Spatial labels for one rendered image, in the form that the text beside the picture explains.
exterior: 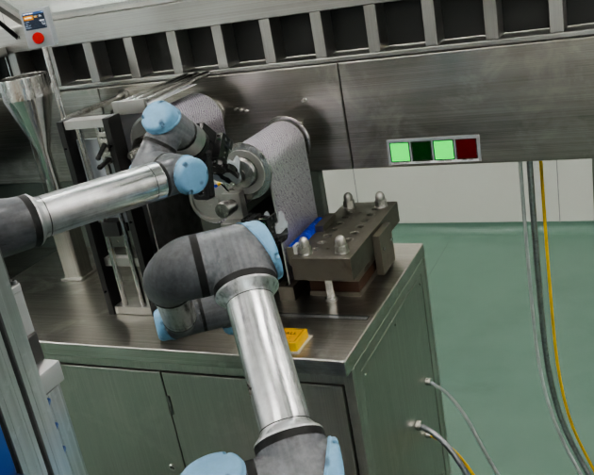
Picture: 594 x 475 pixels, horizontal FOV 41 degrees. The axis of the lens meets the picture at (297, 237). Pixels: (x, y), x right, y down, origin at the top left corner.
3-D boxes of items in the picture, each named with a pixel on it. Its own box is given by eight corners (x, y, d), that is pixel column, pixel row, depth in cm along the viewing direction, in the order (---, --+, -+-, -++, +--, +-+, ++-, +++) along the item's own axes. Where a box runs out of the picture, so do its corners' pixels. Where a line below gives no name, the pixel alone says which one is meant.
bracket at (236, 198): (238, 309, 208) (213, 198, 197) (248, 298, 213) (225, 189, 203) (255, 309, 206) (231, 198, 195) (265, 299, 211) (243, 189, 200)
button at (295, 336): (270, 351, 184) (268, 341, 183) (282, 335, 189) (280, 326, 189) (297, 352, 181) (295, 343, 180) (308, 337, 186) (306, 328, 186)
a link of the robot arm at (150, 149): (140, 187, 161) (163, 139, 163) (115, 180, 170) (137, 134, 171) (171, 203, 167) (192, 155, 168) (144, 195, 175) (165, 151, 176)
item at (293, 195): (283, 253, 205) (270, 186, 199) (316, 221, 225) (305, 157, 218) (284, 253, 205) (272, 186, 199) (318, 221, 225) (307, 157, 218)
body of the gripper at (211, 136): (236, 142, 190) (210, 121, 180) (230, 175, 188) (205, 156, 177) (207, 143, 193) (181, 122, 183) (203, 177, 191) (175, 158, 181)
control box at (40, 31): (27, 50, 209) (16, 11, 206) (33, 47, 215) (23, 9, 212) (53, 45, 209) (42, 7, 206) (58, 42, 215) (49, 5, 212)
